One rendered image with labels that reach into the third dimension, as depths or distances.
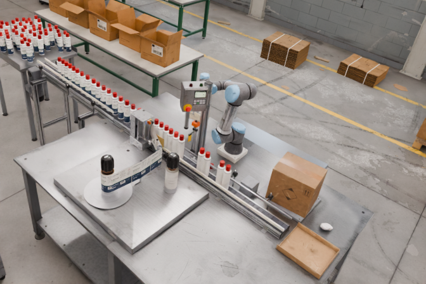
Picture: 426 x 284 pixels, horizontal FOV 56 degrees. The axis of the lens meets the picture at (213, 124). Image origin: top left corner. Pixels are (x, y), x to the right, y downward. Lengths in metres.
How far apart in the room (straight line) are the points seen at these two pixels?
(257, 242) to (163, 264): 0.60
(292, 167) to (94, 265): 1.59
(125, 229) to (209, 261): 0.53
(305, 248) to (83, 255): 1.61
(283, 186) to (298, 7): 5.85
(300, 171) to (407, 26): 5.20
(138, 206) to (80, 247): 0.81
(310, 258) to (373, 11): 5.69
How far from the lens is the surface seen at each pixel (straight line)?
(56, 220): 3.52
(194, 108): 2.77
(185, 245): 2.53
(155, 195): 2.72
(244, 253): 2.54
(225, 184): 2.76
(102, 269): 3.18
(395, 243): 4.23
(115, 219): 2.58
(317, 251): 2.69
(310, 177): 2.71
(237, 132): 3.02
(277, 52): 6.72
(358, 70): 6.79
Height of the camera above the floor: 2.81
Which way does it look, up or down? 34 degrees down
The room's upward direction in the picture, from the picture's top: 8 degrees clockwise
